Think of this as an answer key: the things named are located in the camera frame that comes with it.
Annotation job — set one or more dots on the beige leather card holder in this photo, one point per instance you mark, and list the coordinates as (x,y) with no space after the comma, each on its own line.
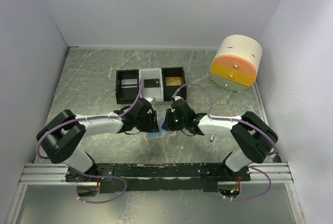
(161,133)

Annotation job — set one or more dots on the cream round drawer cabinet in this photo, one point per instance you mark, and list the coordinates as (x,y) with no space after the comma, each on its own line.
(236,63)

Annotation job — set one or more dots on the black card in bin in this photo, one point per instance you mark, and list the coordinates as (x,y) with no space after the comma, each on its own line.
(152,83)

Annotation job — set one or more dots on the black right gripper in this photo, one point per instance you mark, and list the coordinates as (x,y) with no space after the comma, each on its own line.
(167,124)

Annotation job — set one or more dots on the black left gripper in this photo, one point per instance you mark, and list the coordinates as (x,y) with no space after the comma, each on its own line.
(154,126)

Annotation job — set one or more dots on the black right tray bin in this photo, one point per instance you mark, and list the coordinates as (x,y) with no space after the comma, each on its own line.
(168,91)

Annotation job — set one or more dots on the white card in bin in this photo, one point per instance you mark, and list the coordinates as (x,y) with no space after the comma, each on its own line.
(128,83)

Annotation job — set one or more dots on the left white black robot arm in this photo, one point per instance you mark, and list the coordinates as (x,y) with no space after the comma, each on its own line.
(58,141)

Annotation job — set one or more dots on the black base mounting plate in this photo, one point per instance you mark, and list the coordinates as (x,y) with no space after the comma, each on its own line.
(156,177)

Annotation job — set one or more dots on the black tray bin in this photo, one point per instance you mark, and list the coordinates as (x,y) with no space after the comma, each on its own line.
(126,96)
(168,91)

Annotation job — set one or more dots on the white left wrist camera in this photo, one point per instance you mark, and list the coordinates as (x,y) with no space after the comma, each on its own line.
(151,100)

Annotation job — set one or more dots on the gold card in bin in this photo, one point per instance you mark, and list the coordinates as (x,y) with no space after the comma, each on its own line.
(174,81)

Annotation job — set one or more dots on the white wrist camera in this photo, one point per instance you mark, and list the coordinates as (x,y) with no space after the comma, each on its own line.
(151,100)
(176,97)

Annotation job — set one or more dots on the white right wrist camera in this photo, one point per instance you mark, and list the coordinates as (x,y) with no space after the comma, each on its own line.
(176,97)

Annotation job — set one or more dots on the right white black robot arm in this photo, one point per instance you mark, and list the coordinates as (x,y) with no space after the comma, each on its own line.
(255,139)

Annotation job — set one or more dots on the white middle tray bin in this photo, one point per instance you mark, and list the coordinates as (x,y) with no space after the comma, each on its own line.
(152,73)

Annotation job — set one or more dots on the black left tray bin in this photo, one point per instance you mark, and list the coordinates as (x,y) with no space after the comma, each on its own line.
(126,96)

